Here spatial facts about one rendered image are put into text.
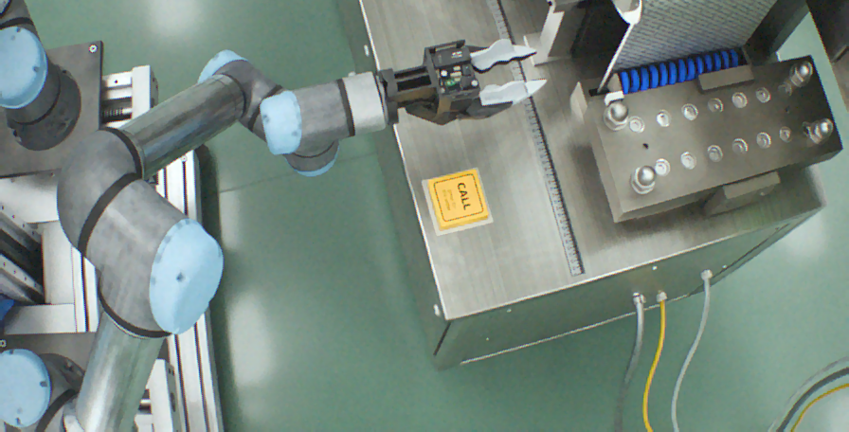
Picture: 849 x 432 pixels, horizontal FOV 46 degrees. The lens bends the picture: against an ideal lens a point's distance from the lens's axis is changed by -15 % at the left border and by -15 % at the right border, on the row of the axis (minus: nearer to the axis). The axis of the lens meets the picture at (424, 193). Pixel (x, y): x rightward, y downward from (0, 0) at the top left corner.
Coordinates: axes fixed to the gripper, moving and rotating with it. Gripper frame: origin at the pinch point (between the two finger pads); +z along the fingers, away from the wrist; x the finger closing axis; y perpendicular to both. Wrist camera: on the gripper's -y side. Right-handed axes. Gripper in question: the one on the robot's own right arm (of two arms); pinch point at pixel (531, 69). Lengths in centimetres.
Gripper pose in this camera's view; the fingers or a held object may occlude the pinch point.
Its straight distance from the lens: 149.8
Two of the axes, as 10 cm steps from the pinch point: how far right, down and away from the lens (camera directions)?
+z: 9.6, -2.4, 1.1
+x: -2.6, -9.4, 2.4
